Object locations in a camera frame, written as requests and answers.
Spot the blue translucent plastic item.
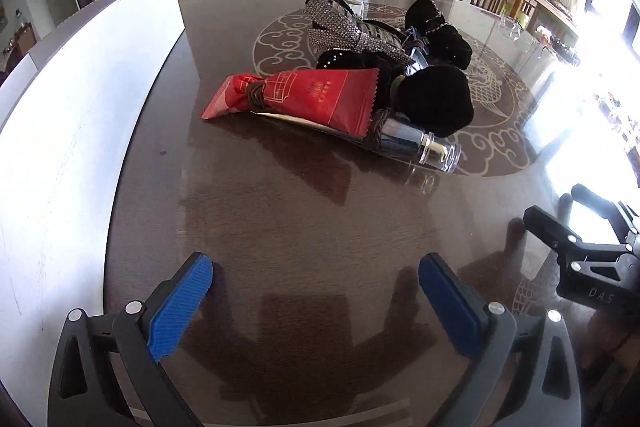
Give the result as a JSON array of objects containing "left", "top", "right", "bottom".
[{"left": 404, "top": 29, "right": 432, "bottom": 78}]

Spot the silver rhinestone hair clip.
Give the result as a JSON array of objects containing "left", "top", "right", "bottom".
[{"left": 305, "top": 0, "right": 408, "bottom": 62}]

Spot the clear acrylic holder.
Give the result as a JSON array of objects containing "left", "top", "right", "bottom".
[{"left": 497, "top": 14, "right": 532, "bottom": 41}]

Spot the black fuzzy scrunchie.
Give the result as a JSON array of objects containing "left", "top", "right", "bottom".
[{"left": 394, "top": 66, "right": 475, "bottom": 138}]

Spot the brown braided hair tie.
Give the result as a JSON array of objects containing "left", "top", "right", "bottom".
[
  {"left": 366, "top": 108, "right": 392, "bottom": 152},
  {"left": 244, "top": 79, "right": 267, "bottom": 112}
]

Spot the black velvet bow with chain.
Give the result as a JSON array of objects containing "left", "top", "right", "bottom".
[{"left": 404, "top": 0, "right": 473, "bottom": 70}]

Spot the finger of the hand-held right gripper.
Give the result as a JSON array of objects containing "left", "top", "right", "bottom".
[
  {"left": 523, "top": 205, "right": 632, "bottom": 280},
  {"left": 559, "top": 183, "right": 640, "bottom": 242}
]

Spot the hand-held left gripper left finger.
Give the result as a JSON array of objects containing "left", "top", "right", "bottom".
[{"left": 47, "top": 252, "right": 216, "bottom": 427}]

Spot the red foil packet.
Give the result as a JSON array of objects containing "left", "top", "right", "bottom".
[{"left": 201, "top": 69, "right": 382, "bottom": 138}]

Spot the clear glass bottle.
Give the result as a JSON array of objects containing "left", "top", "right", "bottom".
[{"left": 372, "top": 109, "right": 462, "bottom": 174}]

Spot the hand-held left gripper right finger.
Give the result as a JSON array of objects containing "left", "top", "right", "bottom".
[{"left": 418, "top": 252, "right": 583, "bottom": 427}]

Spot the dark wooden patterned desktop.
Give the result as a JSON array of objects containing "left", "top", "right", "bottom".
[{"left": 100, "top": 0, "right": 640, "bottom": 427}]

